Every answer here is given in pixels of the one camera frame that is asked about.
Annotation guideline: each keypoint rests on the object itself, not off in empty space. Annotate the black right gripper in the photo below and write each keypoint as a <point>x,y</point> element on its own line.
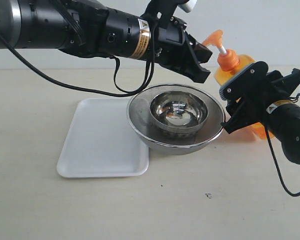
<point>251,91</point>

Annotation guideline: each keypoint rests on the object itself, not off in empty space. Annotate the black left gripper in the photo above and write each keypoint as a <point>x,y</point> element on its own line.
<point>175,50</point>

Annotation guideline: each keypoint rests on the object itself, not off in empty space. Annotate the orange pump soap bottle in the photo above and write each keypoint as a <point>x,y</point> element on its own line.
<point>230,64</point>

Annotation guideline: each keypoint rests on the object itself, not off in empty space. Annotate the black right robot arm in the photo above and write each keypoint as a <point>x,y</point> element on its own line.
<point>284,124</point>

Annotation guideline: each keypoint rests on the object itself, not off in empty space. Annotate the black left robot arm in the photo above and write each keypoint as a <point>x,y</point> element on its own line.
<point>89,29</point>

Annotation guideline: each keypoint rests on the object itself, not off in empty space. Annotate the small stainless steel bowl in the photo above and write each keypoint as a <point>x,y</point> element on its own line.
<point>178,114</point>

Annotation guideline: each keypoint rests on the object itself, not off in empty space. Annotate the large steel mesh strainer bowl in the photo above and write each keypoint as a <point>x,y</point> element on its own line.
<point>138,116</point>

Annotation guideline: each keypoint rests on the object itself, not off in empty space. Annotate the white rectangular plastic tray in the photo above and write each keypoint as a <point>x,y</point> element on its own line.
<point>100,142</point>

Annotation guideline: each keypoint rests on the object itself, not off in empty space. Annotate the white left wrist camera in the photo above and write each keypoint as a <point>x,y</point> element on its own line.
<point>188,6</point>

